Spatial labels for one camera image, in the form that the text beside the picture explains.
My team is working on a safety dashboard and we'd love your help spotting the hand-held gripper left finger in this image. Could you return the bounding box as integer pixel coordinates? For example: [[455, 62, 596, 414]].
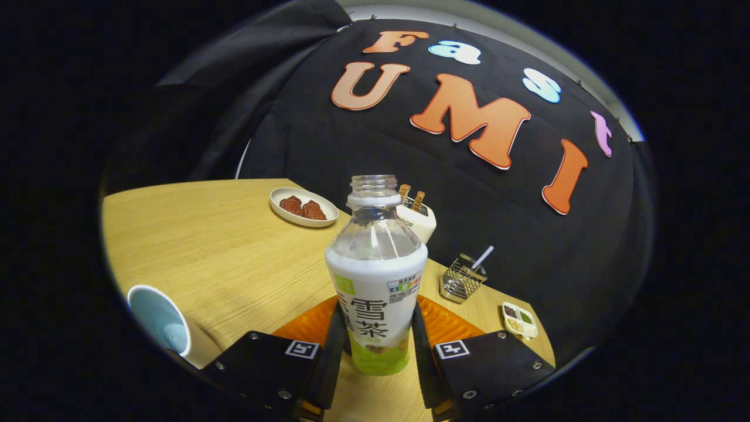
[[214, 296, 347, 422]]

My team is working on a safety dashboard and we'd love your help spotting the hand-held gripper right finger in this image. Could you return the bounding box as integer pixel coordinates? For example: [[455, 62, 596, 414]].
[[412, 296, 556, 422]]

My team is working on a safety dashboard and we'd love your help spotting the clear plastic juice bottle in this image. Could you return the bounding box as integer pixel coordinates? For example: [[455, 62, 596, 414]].
[[325, 175, 428, 376]]

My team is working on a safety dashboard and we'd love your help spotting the white cup with handle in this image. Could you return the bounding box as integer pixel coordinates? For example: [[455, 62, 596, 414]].
[[127, 284, 192, 358]]

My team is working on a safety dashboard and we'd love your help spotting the small divided seed dish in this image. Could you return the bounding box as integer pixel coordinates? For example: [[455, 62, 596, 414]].
[[502, 302, 538, 341]]

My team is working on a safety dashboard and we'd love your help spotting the cream toaster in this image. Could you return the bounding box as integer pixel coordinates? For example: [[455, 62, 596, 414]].
[[396, 199, 437, 245]]

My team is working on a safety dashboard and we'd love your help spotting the wooden table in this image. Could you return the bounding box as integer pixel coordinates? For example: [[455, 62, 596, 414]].
[[103, 179, 556, 422]]

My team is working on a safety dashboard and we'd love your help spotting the white oval plate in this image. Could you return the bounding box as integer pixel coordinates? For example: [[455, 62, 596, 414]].
[[270, 188, 340, 228]]

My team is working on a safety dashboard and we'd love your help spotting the wire basket holder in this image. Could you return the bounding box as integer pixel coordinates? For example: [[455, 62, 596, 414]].
[[439, 253, 488, 304]]

